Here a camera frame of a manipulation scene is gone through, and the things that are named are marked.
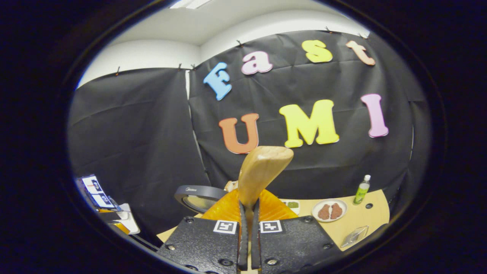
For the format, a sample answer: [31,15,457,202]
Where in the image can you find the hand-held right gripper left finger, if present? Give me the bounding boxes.
[157,189,248,272]

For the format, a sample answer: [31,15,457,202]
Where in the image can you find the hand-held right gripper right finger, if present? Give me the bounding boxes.
[250,189,343,272]

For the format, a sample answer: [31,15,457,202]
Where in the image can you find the dark grey rice cooker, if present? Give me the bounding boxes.
[174,185,229,214]

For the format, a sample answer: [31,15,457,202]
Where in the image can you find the wire chopstick holder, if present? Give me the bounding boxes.
[341,225,369,248]

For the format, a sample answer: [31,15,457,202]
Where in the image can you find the wooden spoon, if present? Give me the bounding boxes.
[238,146,294,271]

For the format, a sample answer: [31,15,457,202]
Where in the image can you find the white divided grain plate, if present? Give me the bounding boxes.
[282,199,301,215]

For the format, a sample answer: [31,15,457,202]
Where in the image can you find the round white plate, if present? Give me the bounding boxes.
[312,198,348,223]

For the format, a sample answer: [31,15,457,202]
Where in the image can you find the white paper sheet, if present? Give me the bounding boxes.
[115,204,141,235]

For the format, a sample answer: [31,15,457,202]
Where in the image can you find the green label drink bottle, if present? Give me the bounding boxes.
[353,175,371,205]

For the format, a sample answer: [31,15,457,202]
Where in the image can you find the printed paper card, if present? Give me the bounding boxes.
[82,175,104,195]
[89,192,115,209]

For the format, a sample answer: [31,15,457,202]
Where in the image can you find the long ceiling light panel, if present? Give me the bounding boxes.
[169,0,212,10]

